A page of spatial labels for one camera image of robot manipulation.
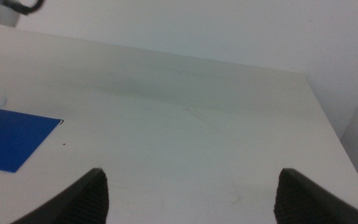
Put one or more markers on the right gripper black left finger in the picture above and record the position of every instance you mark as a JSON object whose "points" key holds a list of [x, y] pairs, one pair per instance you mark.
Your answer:
{"points": [[82, 202]]}

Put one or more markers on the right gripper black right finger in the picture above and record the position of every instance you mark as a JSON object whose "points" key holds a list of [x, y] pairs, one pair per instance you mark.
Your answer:
{"points": [[303, 202]]}

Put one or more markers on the blue rectangular mat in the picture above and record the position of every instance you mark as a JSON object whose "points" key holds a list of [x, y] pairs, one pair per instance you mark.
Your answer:
{"points": [[8, 140]]}

